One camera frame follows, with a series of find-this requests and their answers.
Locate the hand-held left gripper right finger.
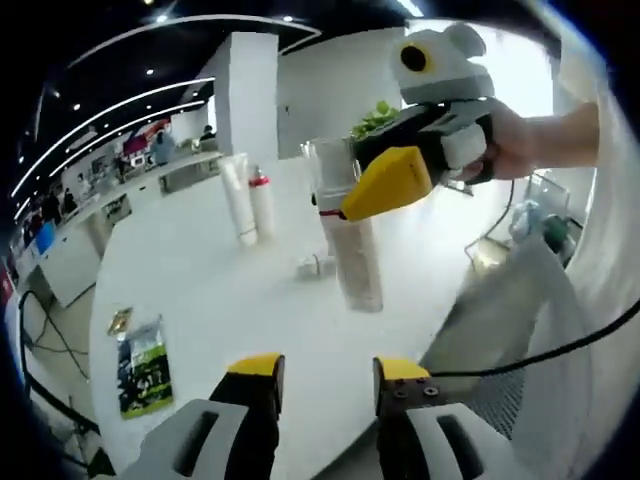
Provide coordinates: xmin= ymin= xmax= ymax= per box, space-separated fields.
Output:
xmin=372 ymin=354 xmax=514 ymax=480

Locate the cream skincare bottle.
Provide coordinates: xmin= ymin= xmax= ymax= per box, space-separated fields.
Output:
xmin=248 ymin=164 xmax=277 ymax=244

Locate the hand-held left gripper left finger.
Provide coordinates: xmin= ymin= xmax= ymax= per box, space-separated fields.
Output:
xmin=118 ymin=351 xmax=286 ymax=480

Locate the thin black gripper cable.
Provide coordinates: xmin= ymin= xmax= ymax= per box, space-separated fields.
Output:
xmin=463 ymin=177 xmax=516 ymax=271

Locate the person's right hand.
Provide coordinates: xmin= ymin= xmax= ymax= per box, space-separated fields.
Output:
xmin=457 ymin=102 xmax=539 ymax=186

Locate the grey mesh office chair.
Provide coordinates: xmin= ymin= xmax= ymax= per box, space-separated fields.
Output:
xmin=419 ymin=234 xmax=596 ymax=441

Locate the long white counter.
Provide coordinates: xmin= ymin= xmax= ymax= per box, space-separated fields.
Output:
xmin=14 ymin=149 xmax=226 ymax=309

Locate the blue bin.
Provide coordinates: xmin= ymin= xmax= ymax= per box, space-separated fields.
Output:
xmin=33 ymin=219 xmax=57 ymax=256

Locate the thick black gripper cable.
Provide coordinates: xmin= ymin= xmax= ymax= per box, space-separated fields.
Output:
xmin=428 ymin=299 xmax=640 ymax=379

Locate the blue plastic bag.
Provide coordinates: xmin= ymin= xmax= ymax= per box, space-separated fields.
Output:
xmin=509 ymin=199 xmax=544 ymax=239

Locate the white skincare tube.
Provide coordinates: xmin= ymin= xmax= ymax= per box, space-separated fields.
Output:
xmin=218 ymin=152 xmax=259 ymax=247

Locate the green potted plant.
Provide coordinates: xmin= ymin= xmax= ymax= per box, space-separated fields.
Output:
xmin=349 ymin=100 xmax=401 ymax=141

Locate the black floor cable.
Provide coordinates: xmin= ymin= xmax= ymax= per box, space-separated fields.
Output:
xmin=18 ymin=288 xmax=94 ymax=381

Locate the gold foil packet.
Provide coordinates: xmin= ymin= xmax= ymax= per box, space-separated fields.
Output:
xmin=105 ymin=308 xmax=135 ymax=336

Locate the green sachet packet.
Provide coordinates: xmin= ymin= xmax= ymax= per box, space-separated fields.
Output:
xmin=116 ymin=314 xmax=176 ymax=421

